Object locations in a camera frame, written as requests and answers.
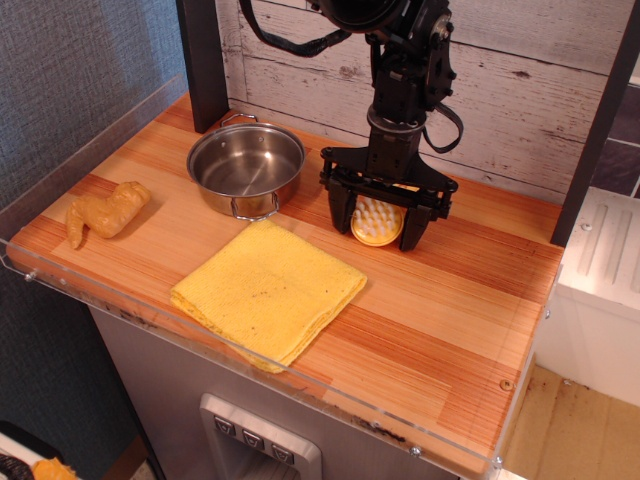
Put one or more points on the stainless steel pot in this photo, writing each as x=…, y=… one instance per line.
x=247, y=170

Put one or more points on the dark post right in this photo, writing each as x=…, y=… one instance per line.
x=609, y=104

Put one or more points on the white ribbed cabinet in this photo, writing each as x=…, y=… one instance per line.
x=590, y=331

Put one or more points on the dark post left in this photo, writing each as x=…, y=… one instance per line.
x=203, y=56

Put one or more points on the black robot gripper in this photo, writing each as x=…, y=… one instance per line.
x=389, y=168

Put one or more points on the yellow brush with white bristles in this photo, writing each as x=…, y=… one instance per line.
x=377, y=223

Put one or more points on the silver dispenser panel with buttons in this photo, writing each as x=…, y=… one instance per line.
x=247, y=446

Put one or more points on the yellow folded cloth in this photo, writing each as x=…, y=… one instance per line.
x=269, y=292

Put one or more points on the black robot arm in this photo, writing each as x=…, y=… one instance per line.
x=411, y=76

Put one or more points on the clear acrylic guard rail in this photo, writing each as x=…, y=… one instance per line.
x=431, y=349

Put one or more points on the orange toy bottom left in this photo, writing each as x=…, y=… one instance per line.
x=52, y=469

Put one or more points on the yellow toy chicken wing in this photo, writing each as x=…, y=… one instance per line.
x=106, y=217

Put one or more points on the dark post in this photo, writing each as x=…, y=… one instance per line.
x=203, y=56
x=609, y=104

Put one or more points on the grey toy fridge cabinet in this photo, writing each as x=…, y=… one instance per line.
x=165, y=377

